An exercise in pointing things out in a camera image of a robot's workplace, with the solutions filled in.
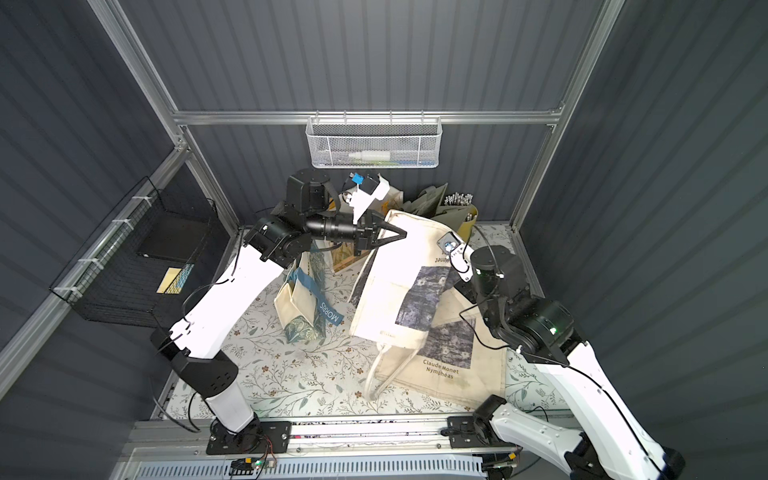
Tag yellow sticky notepad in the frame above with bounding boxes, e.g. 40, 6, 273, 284
156, 267, 185, 295

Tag bundle of pencils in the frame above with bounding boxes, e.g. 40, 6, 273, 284
443, 192, 474, 207

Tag black notebook in basket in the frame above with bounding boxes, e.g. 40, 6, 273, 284
136, 213, 209, 262

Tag cream tote bag front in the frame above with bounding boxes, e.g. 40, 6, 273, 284
349, 208, 475, 402

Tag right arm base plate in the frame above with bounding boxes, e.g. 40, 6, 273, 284
440, 415, 488, 449

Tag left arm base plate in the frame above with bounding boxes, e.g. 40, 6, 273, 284
206, 419, 292, 456

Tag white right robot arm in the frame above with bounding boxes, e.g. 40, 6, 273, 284
468, 245, 685, 479

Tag cream tote blue print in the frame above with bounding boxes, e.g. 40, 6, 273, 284
273, 251, 344, 344

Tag white wire wall basket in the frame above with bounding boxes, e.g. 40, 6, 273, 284
305, 118, 443, 169

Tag cream tote with purple print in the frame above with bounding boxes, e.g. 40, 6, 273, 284
376, 291, 507, 409

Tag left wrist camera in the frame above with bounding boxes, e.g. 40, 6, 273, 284
341, 173, 390, 224

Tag olive green canvas bag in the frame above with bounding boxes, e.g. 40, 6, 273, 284
402, 184, 462, 232

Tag white tube in basket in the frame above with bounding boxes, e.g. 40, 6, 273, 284
348, 150, 391, 164

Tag yellow pencil cup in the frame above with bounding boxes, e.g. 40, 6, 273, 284
457, 205, 478, 242

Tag black wire wall basket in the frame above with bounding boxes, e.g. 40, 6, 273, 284
51, 185, 229, 328

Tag cream tote yellow handles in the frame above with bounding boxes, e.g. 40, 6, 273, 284
325, 186, 404, 274

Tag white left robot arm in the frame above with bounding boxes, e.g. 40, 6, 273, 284
151, 169, 407, 434

